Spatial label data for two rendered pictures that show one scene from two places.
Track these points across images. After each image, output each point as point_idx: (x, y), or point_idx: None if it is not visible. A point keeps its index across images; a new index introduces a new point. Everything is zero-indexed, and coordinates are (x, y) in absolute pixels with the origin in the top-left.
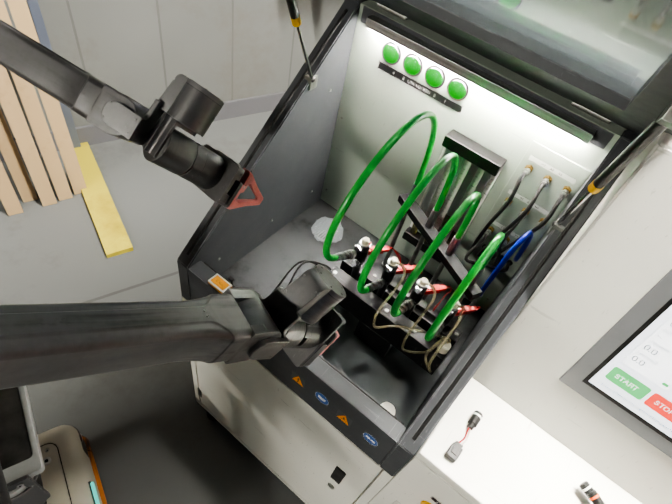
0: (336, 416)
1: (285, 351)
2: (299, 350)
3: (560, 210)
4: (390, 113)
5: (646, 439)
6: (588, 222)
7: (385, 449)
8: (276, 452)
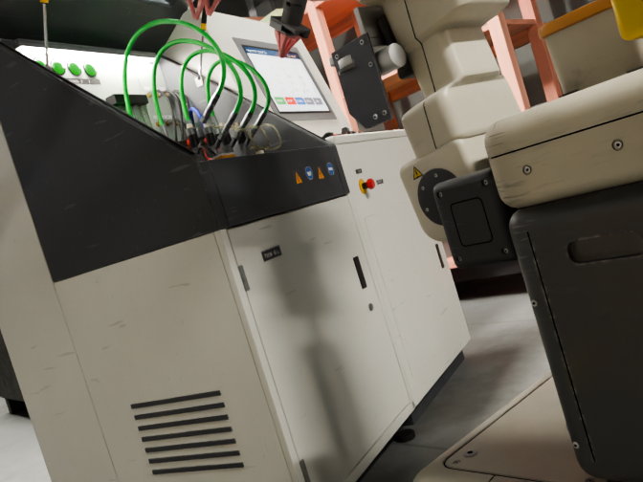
0: (319, 180)
1: (303, 30)
2: (302, 27)
3: (173, 110)
4: None
5: (302, 119)
6: (207, 61)
7: (334, 164)
8: (356, 373)
